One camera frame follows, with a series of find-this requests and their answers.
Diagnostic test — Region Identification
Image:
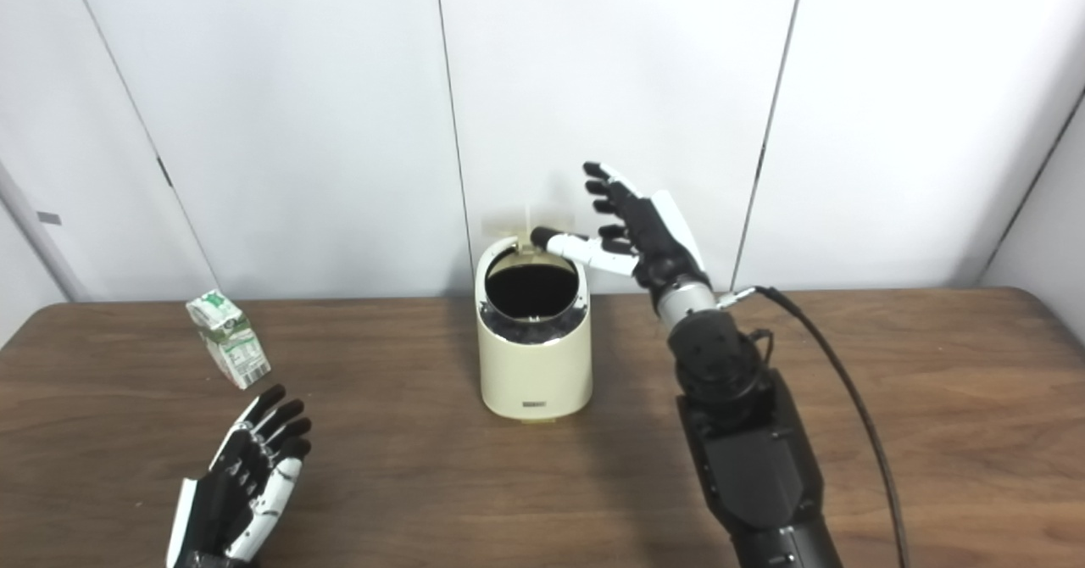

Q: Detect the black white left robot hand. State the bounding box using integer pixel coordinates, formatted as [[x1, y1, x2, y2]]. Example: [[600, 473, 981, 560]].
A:
[[165, 384, 313, 568]]

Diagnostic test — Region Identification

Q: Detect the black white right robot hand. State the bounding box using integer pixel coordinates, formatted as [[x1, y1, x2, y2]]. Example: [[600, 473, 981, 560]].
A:
[[531, 161, 713, 298]]

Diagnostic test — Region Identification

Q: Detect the round cream bin lid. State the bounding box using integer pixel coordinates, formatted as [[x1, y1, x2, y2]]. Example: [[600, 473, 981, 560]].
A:
[[481, 203, 577, 251]]

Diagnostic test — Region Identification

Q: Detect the green white milk carton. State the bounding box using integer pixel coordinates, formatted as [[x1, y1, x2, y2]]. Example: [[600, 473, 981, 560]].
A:
[[186, 289, 272, 390]]

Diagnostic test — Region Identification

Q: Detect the black bin liner bag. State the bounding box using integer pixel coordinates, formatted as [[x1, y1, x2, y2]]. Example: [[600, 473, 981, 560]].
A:
[[483, 263, 587, 344]]

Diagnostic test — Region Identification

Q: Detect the cream-colored bin body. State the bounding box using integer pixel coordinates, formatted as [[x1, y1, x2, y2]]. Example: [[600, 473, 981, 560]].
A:
[[475, 237, 593, 423]]

